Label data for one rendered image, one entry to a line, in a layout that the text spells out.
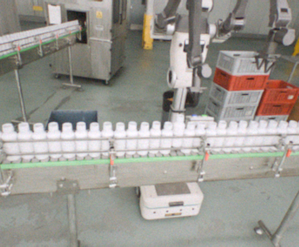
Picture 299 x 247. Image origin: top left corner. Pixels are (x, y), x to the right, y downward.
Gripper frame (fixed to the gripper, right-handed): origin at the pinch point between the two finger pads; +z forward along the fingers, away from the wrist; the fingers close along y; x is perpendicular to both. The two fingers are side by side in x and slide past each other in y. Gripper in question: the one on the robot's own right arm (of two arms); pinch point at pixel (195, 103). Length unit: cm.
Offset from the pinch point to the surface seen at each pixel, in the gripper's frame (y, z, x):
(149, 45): 133, -138, 718
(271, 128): 35.4, 11.7, -18.6
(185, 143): -12.2, 18.8, -17.6
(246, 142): 22.5, 19.1, -17.0
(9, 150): -92, 19, -19
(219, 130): 5.6, 12.1, -18.3
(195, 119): -1.8, 8.4, -4.7
